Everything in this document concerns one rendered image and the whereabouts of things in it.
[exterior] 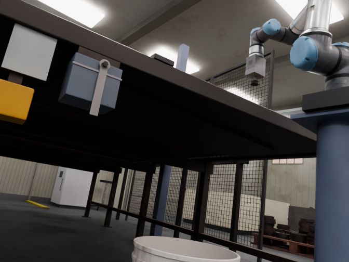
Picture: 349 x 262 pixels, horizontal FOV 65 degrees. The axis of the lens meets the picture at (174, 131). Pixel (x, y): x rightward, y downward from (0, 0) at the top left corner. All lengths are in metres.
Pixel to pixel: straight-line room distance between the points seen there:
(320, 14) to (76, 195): 5.71
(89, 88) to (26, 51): 0.17
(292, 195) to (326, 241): 10.55
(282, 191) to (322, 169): 10.71
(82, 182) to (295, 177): 8.09
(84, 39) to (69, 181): 5.48
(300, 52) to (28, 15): 0.90
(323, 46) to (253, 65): 0.45
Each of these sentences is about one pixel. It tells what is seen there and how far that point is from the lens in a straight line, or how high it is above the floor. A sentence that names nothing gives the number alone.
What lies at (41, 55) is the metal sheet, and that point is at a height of 0.80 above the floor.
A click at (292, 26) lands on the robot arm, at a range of 1.58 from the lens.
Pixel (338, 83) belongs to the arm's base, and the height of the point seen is 0.99.
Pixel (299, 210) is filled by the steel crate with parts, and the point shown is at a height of 0.64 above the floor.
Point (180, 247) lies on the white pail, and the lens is 0.99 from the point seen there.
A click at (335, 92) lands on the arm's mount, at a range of 1.09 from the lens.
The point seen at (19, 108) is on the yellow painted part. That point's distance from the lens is 0.73.
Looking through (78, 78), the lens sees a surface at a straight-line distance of 0.78.
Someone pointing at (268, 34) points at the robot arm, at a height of 1.36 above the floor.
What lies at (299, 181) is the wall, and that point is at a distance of 11.56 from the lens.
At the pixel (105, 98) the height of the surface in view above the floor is 0.73.
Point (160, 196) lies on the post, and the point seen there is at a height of 0.50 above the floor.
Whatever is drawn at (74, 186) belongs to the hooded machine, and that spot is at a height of 0.45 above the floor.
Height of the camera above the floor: 0.49
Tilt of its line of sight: 14 degrees up
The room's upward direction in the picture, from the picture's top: 8 degrees clockwise
